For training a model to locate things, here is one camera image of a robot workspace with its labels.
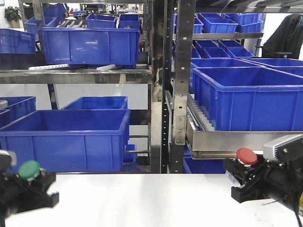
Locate large blue bin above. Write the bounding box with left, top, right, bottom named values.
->
left=39, top=27, right=140, bottom=65
left=0, top=109, right=130, bottom=173

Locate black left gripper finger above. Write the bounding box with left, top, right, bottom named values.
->
left=23, top=172, right=56, bottom=192
left=14, top=192, right=59, bottom=214

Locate large blue bin upper left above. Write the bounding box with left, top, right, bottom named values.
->
left=39, top=27, right=140, bottom=65

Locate red mushroom push button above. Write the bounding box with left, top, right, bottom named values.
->
left=236, top=148, right=258, bottom=166

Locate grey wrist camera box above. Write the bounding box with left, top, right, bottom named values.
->
left=263, top=134, right=303, bottom=163

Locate green mushroom push button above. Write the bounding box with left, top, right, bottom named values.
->
left=18, top=160, right=41, bottom=181

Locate blue bin behind lower left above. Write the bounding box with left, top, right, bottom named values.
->
left=62, top=96, right=128, bottom=110

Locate large blue bin right shelf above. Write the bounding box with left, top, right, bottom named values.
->
left=193, top=67, right=303, bottom=131

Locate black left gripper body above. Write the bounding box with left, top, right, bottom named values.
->
left=0, top=151, right=24, bottom=220

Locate potted green plant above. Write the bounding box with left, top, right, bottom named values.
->
left=5, top=6, right=21, bottom=28

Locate black office chair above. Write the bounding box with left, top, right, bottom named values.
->
left=261, top=14, right=303, bottom=59

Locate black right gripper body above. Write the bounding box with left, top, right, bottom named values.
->
left=258, top=157, right=303, bottom=213

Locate large blue bin lower left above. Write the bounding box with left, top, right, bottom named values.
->
left=0, top=109, right=130, bottom=173

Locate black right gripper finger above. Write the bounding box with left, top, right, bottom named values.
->
left=224, top=157, right=263, bottom=186
left=231, top=183, right=265, bottom=203

